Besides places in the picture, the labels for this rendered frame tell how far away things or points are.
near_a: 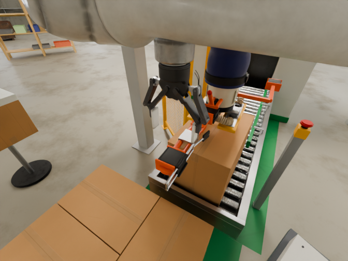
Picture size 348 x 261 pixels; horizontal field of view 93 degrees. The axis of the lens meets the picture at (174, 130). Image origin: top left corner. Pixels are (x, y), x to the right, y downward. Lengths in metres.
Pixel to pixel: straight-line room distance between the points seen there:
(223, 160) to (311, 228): 1.37
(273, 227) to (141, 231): 1.26
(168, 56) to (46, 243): 1.24
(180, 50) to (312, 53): 0.23
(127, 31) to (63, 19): 0.06
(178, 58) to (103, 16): 0.19
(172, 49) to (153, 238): 1.03
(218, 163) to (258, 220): 1.11
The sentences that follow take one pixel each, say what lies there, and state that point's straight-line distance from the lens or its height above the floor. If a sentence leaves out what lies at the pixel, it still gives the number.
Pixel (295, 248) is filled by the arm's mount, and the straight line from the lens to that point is 0.98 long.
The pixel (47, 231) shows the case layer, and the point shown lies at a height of 0.54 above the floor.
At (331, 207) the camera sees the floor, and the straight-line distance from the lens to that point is 2.42.
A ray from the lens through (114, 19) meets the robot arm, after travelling 0.22.
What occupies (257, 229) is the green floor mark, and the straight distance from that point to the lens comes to 1.91.
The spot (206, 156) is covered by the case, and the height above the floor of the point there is 0.95.
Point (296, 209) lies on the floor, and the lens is 2.20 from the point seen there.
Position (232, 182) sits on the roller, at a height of 0.54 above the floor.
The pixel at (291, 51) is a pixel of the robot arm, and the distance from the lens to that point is 0.21.
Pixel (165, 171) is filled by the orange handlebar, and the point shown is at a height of 1.21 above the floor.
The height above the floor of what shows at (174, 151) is 1.23.
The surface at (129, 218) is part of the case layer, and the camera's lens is 1.23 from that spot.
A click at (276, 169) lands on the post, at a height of 0.60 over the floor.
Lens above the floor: 1.64
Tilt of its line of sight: 38 degrees down
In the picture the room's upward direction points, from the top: straight up
